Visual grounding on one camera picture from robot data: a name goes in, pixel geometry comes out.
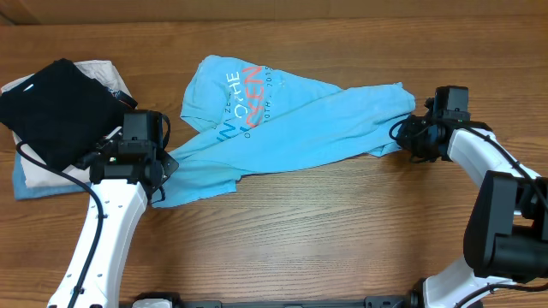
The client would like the light blue printed t-shirt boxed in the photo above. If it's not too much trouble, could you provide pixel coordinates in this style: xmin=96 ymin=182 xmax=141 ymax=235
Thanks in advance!
xmin=157 ymin=56 xmax=415 ymax=208

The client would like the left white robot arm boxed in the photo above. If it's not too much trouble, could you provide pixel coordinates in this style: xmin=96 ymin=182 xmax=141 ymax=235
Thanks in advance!
xmin=48 ymin=148 xmax=178 ymax=307

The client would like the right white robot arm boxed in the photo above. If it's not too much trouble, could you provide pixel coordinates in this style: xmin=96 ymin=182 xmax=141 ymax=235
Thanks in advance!
xmin=389 ymin=115 xmax=547 ymax=307

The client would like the folded black garment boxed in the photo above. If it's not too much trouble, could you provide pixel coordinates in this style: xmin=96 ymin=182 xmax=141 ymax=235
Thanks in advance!
xmin=1 ymin=59 xmax=137 ymax=171

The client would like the folded beige garment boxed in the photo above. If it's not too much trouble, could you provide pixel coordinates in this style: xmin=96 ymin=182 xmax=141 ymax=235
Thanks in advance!
xmin=15 ymin=60 xmax=132 ymax=188

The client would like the folded blue denim garment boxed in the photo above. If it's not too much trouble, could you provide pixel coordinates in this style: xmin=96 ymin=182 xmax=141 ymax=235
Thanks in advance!
xmin=12 ymin=153 xmax=84 ymax=200

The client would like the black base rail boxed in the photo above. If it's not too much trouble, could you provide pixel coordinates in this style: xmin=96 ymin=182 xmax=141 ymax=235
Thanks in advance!
xmin=120 ymin=291 xmax=425 ymax=308

